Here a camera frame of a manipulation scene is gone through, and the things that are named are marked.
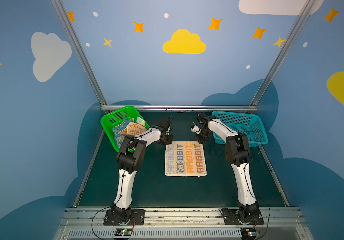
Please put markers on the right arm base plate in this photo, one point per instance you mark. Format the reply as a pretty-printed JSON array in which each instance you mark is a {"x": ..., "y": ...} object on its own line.
[{"x": 239, "y": 217}]

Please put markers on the teal plastic basket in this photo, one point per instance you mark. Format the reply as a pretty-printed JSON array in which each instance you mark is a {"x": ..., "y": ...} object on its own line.
[{"x": 249, "y": 124}]

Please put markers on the controller circuit board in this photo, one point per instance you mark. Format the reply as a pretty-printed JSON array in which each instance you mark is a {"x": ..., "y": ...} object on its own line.
[
  {"x": 123, "y": 233},
  {"x": 248, "y": 234}
]

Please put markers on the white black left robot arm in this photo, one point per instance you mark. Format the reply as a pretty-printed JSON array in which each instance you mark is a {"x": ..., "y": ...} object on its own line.
[{"x": 130, "y": 159}]

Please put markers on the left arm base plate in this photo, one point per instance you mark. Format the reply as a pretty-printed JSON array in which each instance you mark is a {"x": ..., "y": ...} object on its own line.
[{"x": 122, "y": 217}]

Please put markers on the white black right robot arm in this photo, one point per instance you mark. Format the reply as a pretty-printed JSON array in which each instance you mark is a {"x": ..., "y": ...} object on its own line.
[{"x": 237, "y": 154}]

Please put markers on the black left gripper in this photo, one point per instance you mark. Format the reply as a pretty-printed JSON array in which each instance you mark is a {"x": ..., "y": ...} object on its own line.
[{"x": 166, "y": 139}]

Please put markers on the rabbit letter print towel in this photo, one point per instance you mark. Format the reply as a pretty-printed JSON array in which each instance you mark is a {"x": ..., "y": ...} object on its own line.
[{"x": 185, "y": 159}]

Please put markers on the green plastic basket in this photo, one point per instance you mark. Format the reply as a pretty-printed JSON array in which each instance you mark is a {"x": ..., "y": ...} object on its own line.
[{"x": 115, "y": 118}]

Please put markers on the left controller circuit board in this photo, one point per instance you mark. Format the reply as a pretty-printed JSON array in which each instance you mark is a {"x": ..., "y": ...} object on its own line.
[{"x": 123, "y": 233}]

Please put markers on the aluminium frame post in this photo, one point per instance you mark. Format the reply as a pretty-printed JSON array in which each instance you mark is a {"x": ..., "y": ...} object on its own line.
[
  {"x": 284, "y": 50},
  {"x": 68, "y": 26}
]

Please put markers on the horizontal aluminium frame bar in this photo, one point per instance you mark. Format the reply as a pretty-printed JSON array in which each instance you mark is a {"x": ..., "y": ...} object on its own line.
[{"x": 150, "y": 108}]

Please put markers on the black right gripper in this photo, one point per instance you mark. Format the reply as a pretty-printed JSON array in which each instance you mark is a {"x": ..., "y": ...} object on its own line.
[{"x": 201, "y": 137}]

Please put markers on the right controller circuit board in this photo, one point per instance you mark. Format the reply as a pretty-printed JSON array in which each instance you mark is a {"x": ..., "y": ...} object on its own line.
[{"x": 248, "y": 234}]

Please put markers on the left aluminium frame post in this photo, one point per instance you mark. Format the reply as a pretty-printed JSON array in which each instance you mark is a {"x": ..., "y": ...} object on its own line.
[{"x": 68, "y": 26}]

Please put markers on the orange bunny print towel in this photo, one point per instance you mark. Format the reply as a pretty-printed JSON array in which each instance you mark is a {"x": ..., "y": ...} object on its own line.
[{"x": 133, "y": 129}]

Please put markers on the right aluminium frame post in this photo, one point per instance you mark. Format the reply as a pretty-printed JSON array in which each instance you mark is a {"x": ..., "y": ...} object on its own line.
[{"x": 284, "y": 50}]

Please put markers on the aluminium mounting rail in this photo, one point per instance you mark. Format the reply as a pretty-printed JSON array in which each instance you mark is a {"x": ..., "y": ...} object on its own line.
[{"x": 183, "y": 224}]

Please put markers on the teal yellow patterned towel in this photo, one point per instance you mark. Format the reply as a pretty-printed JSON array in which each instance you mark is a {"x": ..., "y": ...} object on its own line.
[{"x": 119, "y": 138}]

